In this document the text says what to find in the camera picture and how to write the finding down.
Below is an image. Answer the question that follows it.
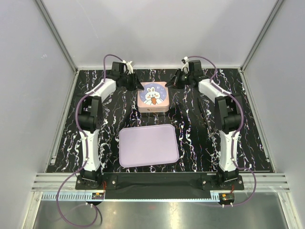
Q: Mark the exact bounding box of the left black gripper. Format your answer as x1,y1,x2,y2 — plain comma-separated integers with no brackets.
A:
120,72,144,91

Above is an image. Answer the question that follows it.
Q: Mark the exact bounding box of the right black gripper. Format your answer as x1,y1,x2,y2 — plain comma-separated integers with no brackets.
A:
164,69,193,90

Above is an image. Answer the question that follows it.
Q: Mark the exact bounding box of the pink tin lid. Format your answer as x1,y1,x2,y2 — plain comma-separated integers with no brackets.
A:
137,82,169,105

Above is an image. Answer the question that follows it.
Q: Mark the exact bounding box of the pink chocolate tin box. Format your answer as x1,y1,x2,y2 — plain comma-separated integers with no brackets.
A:
138,104,169,113

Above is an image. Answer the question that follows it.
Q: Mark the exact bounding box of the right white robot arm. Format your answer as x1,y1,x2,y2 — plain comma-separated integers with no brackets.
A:
165,56,244,189

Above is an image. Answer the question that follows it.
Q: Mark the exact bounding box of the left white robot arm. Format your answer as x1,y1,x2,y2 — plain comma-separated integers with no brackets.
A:
75,60,143,189

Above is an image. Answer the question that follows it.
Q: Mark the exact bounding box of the lilac plastic tray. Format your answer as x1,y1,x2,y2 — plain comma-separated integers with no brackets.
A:
119,124,179,167

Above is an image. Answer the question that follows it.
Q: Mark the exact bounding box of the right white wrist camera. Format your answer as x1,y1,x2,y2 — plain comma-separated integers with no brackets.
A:
181,56,189,73

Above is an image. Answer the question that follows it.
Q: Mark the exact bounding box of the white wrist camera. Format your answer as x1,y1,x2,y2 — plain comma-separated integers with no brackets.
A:
123,60,134,75
181,56,189,73

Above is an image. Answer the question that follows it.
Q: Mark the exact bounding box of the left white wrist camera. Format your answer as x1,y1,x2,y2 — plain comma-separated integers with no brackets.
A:
123,60,134,75

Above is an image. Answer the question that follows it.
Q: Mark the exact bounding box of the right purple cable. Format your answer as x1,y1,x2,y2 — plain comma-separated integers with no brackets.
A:
182,55,258,208

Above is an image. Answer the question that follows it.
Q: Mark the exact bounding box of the purple cable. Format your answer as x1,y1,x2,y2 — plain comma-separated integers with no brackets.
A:
56,54,124,227
182,55,258,208

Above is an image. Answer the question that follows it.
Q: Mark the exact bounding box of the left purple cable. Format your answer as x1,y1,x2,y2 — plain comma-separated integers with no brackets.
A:
56,54,124,227

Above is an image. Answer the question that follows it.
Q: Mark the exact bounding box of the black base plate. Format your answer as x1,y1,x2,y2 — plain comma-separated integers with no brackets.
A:
75,172,244,200

